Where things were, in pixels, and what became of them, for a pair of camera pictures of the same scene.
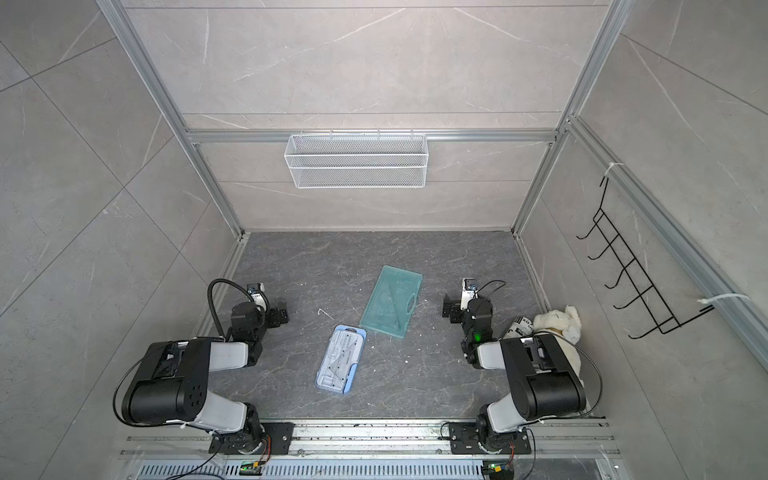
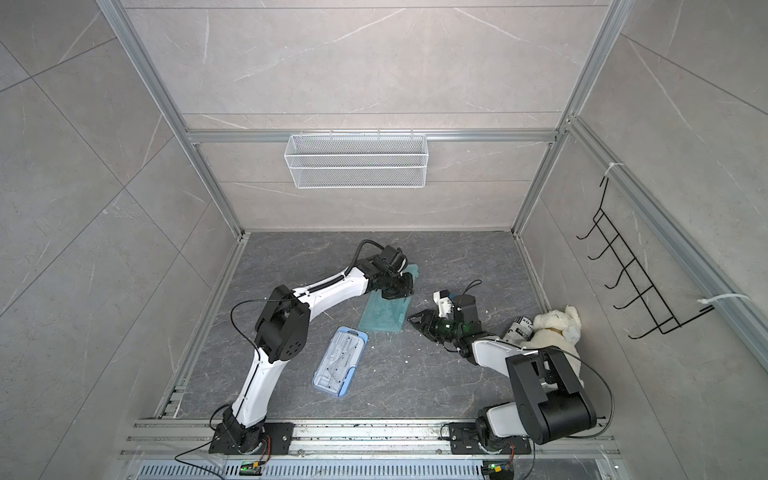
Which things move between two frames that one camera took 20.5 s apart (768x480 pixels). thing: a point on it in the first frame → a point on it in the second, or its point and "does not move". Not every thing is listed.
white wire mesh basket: (356, 161) does not move
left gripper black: (274, 319) → (409, 284)
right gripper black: (455, 307) → (428, 323)
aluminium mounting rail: (574, 439) does not move
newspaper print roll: (521, 327) does not move
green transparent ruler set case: (390, 307) does not move
